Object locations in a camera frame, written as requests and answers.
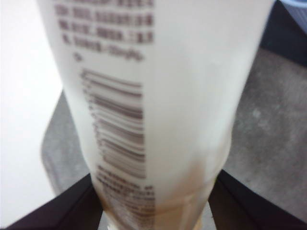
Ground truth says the clear bottle pale yellow tea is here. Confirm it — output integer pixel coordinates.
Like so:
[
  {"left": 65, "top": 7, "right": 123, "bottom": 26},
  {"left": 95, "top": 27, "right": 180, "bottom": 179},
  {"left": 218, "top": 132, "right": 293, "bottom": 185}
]
[{"left": 35, "top": 0, "right": 274, "bottom": 230}]

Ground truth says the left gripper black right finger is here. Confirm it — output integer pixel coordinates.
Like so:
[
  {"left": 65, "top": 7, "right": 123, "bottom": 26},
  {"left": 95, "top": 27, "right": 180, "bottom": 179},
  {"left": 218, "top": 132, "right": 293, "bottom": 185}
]
[{"left": 208, "top": 169, "right": 307, "bottom": 230}]

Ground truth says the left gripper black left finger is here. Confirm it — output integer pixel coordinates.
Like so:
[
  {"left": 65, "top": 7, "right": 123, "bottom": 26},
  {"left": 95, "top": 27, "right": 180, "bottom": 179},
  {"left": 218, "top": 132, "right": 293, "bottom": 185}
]
[{"left": 6, "top": 172, "right": 104, "bottom": 230}]

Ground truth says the blue ribbed plastic cup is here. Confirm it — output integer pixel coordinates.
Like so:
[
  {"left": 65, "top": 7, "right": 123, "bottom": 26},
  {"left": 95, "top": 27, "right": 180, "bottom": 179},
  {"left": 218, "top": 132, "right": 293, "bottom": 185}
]
[{"left": 282, "top": 0, "right": 307, "bottom": 32}]

